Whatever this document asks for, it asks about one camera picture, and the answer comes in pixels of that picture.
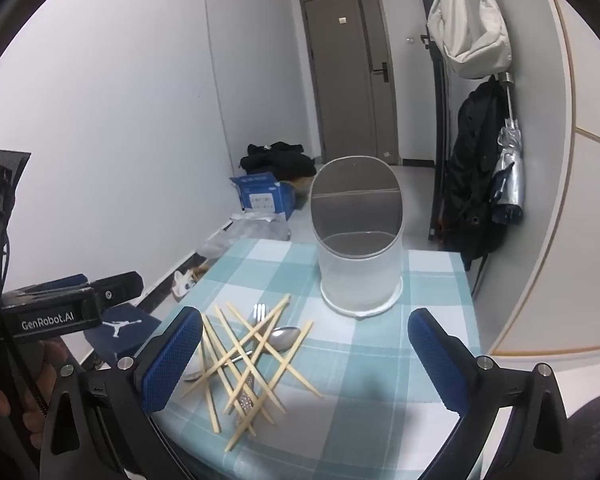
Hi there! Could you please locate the navy jordan shoe box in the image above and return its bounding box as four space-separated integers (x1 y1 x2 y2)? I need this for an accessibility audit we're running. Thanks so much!
84 304 160 367

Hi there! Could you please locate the silver spoon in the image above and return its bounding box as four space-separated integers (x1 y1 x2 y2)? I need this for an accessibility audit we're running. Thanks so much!
183 326 300 382

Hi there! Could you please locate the grey entrance door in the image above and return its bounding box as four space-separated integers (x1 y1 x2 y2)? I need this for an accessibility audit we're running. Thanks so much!
300 0 401 165

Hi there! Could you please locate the black clothes pile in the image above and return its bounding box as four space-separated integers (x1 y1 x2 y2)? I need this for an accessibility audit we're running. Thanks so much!
239 141 316 181

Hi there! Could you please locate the silver folded umbrella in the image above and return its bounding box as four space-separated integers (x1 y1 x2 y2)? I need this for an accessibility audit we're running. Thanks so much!
491 72 524 226

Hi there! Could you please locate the person's left hand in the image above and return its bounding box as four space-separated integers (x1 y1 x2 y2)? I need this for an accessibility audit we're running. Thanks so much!
0 338 76 451

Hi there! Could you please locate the bamboo chopstick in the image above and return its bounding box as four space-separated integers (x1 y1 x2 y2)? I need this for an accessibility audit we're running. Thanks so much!
199 340 221 434
227 304 324 399
202 315 247 422
214 301 286 413
224 321 323 453
198 295 290 380

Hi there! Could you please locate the teal checkered tablecloth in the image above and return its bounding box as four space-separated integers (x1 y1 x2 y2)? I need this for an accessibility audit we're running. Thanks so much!
156 240 480 479

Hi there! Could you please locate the grey plastic mailing bag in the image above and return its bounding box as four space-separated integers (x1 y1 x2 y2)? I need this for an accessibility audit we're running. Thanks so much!
197 211 291 259

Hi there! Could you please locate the white shoulder bag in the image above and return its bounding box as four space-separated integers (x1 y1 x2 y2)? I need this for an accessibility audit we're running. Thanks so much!
427 0 513 80

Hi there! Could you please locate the black hanging jacket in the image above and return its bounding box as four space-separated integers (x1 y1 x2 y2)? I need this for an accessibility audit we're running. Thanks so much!
442 77 506 270

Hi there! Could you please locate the silver fork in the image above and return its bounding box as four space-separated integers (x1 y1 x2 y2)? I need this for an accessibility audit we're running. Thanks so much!
234 301 269 418

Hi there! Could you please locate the white utensil holder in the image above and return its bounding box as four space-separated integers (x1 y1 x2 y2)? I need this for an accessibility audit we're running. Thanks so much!
309 156 404 320

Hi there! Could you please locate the blue cardboard box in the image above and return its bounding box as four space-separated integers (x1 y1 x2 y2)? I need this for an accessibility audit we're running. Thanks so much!
230 172 296 220

